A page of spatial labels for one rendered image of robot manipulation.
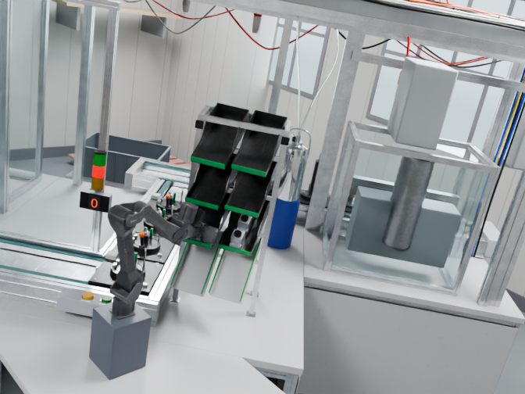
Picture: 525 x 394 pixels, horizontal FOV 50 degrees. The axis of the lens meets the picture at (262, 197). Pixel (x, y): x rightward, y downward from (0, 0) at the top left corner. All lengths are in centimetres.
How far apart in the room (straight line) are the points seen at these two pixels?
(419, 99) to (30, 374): 196
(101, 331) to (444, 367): 185
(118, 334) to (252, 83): 487
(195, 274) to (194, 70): 467
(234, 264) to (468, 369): 146
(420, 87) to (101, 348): 177
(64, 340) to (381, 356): 162
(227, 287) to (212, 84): 444
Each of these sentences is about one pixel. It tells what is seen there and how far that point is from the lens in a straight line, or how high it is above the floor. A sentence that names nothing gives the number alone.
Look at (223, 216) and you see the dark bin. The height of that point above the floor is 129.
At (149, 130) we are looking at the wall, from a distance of 717.
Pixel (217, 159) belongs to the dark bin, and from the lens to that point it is 206.
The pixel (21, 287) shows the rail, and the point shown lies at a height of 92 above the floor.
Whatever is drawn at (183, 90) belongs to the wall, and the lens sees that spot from 688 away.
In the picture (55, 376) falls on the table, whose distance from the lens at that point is 202.
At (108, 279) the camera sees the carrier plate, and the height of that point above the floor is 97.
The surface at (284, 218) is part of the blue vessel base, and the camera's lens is 294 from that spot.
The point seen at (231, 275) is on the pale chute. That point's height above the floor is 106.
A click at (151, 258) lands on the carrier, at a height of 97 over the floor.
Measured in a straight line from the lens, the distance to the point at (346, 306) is 289.
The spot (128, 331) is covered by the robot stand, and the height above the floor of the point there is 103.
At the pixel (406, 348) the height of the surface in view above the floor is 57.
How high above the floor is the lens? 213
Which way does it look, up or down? 20 degrees down
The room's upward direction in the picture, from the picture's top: 11 degrees clockwise
